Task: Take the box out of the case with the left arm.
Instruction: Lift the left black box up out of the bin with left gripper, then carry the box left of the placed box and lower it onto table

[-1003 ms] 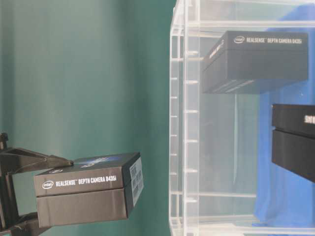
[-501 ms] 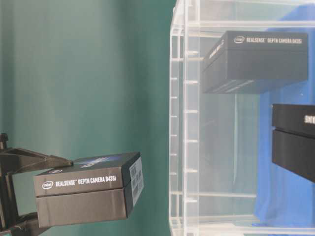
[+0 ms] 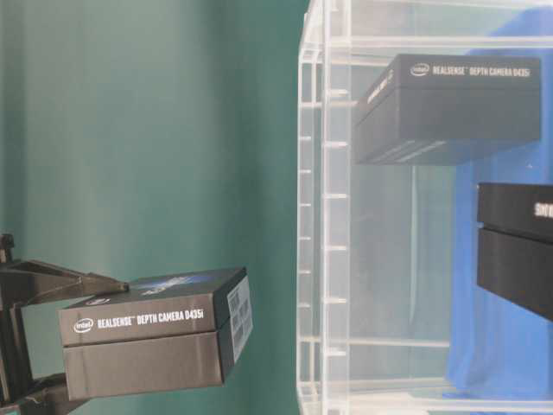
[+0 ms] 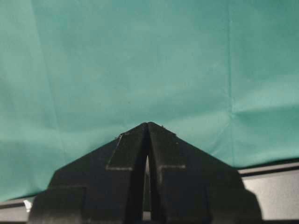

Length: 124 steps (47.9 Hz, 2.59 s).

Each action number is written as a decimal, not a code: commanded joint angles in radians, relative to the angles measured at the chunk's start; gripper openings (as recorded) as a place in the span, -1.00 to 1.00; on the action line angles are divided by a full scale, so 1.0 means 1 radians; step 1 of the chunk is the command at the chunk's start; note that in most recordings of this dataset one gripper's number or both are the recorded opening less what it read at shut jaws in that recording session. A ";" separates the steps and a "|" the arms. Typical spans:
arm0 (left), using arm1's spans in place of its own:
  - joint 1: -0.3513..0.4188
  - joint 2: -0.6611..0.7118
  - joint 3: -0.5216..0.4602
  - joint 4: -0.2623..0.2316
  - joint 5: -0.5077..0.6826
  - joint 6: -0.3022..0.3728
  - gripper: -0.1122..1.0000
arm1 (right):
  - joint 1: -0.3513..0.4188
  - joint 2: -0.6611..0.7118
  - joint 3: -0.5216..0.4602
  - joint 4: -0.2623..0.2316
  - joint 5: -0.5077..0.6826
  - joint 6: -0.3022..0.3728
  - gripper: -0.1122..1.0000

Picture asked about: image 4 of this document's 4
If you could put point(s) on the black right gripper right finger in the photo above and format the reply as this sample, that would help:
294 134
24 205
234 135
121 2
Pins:
189 186

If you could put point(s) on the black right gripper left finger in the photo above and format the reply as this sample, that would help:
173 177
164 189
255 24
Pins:
104 186

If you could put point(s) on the green table cloth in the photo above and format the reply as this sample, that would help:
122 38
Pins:
74 74

